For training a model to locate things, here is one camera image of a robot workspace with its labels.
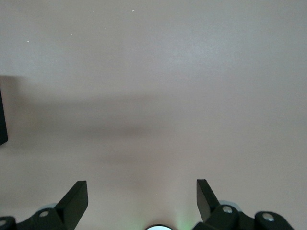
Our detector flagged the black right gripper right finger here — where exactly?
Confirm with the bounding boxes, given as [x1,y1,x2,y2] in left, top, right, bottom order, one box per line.
[191,178,295,230]

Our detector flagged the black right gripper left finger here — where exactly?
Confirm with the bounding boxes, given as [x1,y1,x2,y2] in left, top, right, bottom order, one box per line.
[0,180,88,230]

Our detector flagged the black rectangular plastic box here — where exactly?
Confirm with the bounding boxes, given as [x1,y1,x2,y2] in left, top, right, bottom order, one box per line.
[0,82,9,147]

